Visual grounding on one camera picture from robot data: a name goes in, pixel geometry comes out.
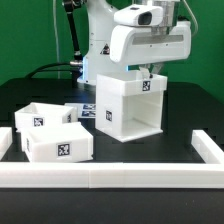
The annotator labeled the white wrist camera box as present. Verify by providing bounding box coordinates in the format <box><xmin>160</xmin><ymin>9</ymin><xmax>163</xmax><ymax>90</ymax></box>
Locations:
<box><xmin>114</xmin><ymin>4</ymin><xmax>163</xmax><ymax>27</ymax></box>

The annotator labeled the white hanging cable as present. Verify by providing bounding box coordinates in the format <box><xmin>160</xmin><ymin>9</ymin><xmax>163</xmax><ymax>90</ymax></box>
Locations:
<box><xmin>52</xmin><ymin>0</ymin><xmax>62</xmax><ymax>80</ymax></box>

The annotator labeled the white left fence block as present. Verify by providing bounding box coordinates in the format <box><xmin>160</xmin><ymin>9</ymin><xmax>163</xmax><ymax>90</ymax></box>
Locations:
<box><xmin>0</xmin><ymin>127</ymin><xmax>12</xmax><ymax>160</ymax></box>

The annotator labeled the white fiducial marker sheet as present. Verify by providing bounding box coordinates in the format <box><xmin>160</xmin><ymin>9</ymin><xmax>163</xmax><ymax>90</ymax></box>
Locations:
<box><xmin>66</xmin><ymin>103</ymin><xmax>96</xmax><ymax>118</ymax></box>

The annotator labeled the white front drawer box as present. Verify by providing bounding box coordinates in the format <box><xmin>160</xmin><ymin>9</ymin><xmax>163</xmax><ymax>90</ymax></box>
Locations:
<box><xmin>21</xmin><ymin>122</ymin><xmax>93</xmax><ymax>162</ymax></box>

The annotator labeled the white rear drawer box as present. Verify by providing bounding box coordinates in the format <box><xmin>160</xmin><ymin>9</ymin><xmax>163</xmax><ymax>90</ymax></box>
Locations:
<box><xmin>14</xmin><ymin>102</ymin><xmax>78</xmax><ymax>132</ymax></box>

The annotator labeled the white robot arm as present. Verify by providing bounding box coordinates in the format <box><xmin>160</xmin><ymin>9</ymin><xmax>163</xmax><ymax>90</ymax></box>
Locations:
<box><xmin>78</xmin><ymin>0</ymin><xmax>191</xmax><ymax>85</ymax></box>

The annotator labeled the white drawer box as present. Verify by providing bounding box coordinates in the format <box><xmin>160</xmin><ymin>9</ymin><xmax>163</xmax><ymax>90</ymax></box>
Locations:
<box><xmin>21</xmin><ymin>122</ymin><xmax>93</xmax><ymax>162</ymax></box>
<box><xmin>14</xmin><ymin>102</ymin><xmax>78</xmax><ymax>132</ymax></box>

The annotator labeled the white fence rail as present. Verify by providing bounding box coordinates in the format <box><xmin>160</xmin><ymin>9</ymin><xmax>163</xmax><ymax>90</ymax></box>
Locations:
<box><xmin>0</xmin><ymin>162</ymin><xmax>224</xmax><ymax>188</ymax></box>
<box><xmin>191</xmin><ymin>130</ymin><xmax>224</xmax><ymax>165</ymax></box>

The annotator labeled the white front fence rail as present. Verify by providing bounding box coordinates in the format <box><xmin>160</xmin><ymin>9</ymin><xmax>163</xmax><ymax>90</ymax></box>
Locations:
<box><xmin>0</xmin><ymin>162</ymin><xmax>224</xmax><ymax>188</ymax></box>

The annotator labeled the white drawer cabinet frame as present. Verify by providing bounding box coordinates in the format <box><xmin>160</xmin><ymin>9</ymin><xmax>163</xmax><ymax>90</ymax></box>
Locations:
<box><xmin>95</xmin><ymin>70</ymin><xmax>167</xmax><ymax>142</ymax></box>

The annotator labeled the white right fence rail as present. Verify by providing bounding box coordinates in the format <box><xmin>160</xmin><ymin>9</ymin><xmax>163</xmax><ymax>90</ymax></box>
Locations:
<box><xmin>191</xmin><ymin>130</ymin><xmax>224</xmax><ymax>165</ymax></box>

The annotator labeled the black cable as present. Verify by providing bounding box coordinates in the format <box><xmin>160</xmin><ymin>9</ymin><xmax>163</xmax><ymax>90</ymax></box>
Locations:
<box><xmin>25</xmin><ymin>62</ymin><xmax>83</xmax><ymax>80</ymax></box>

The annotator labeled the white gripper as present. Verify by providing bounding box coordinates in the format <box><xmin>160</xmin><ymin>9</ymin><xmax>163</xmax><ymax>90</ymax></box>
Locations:
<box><xmin>110</xmin><ymin>21</ymin><xmax>191</xmax><ymax>80</ymax></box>

